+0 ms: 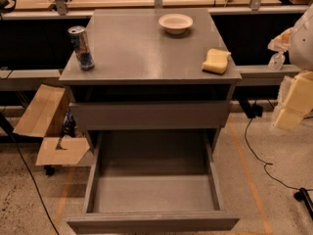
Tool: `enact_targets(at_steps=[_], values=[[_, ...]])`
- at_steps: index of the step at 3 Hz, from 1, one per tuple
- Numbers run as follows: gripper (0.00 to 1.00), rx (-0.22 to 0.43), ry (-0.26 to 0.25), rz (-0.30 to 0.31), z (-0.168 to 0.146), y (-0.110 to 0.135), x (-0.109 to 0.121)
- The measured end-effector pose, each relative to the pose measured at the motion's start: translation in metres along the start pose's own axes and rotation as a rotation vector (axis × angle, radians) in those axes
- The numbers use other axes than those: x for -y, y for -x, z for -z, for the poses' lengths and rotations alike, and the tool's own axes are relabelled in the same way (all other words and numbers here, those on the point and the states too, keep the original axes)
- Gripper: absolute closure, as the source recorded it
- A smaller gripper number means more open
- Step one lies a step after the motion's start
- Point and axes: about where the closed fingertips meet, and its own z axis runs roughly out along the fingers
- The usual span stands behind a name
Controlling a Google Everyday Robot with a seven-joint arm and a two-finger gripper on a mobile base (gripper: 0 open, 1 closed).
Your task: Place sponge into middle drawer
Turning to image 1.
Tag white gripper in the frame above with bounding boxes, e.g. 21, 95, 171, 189
268, 27, 313, 130

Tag yellow sponge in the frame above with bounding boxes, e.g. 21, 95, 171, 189
202, 49, 231, 74

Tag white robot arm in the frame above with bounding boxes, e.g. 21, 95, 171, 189
268, 6, 313, 131

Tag grey drawer cabinet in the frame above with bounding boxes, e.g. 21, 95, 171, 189
60, 9, 241, 143

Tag open grey middle drawer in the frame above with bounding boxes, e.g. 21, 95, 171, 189
67, 130, 239, 235

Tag black caster foot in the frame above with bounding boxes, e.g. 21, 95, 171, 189
293, 188, 313, 219

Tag white paper bowl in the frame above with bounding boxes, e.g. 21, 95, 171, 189
158, 14, 193, 35

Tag blue silver drink can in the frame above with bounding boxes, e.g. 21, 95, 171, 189
67, 25, 95, 71

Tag open cardboard box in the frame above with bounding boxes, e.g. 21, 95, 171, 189
14, 84, 93, 166

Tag black headphones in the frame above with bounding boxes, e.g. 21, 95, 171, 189
0, 0, 17, 13

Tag black floor cable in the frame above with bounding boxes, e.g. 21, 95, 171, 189
244, 117, 313, 192

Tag black cable left floor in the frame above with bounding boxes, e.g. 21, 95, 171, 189
0, 115, 61, 235

